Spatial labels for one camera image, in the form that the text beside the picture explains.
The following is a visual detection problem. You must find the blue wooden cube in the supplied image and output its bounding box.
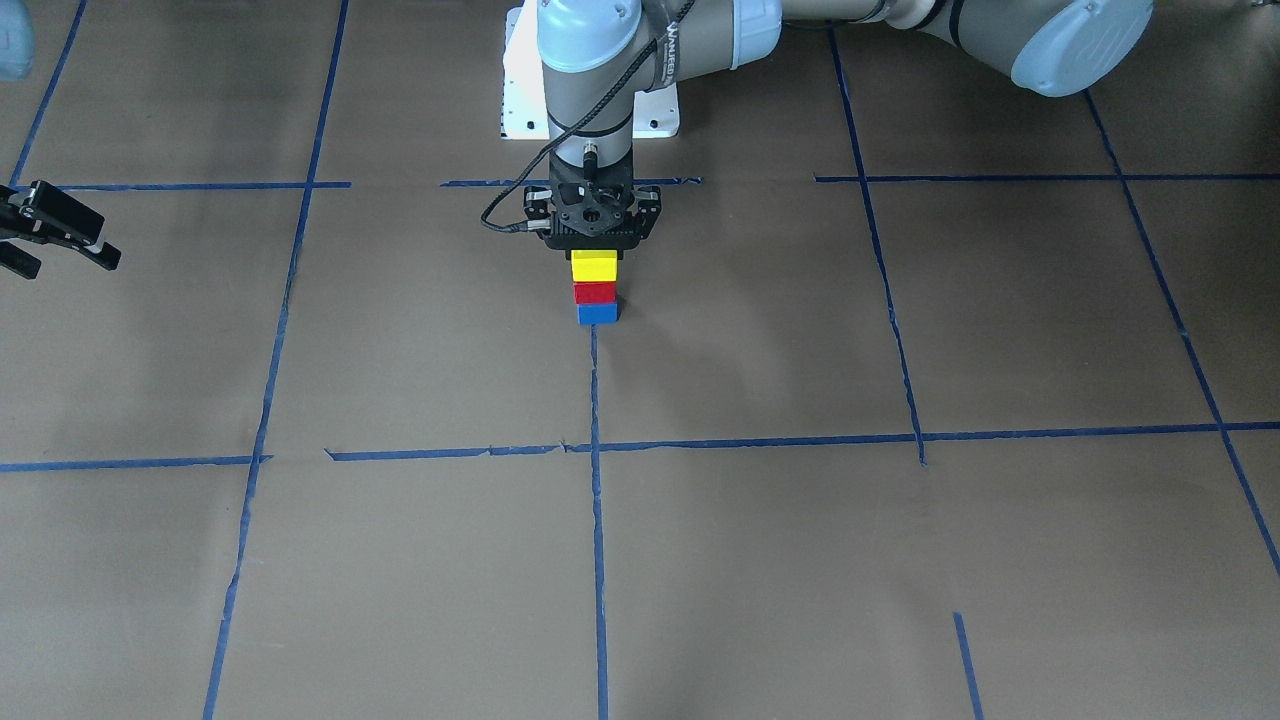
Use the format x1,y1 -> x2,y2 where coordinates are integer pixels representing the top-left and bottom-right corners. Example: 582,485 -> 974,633
576,301 -> 620,325

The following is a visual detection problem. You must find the white camera mast base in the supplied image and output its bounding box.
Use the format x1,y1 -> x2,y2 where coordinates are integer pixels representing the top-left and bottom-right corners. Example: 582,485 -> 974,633
500,5 -> 681,141

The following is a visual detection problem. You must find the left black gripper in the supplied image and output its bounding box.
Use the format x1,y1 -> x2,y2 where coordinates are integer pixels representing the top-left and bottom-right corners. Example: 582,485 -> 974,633
524,161 -> 662,236

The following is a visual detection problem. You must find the yellow wooden cube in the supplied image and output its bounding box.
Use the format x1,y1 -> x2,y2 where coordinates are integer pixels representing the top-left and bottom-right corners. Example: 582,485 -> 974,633
568,249 -> 621,283

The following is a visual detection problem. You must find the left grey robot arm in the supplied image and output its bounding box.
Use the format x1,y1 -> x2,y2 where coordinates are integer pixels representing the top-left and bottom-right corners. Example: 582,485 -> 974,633
504,1 -> 1155,250

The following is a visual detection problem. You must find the red wooden cube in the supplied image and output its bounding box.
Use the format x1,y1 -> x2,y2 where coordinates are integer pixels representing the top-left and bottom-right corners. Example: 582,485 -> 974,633
572,281 -> 618,306

